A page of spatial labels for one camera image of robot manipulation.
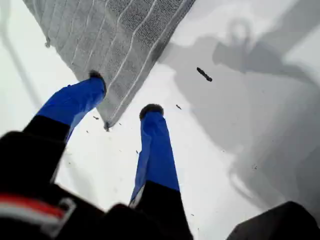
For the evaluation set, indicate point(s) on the small black debris strip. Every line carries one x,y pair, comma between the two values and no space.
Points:
203,74

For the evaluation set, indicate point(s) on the grey striped square towel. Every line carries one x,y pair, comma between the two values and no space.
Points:
112,50

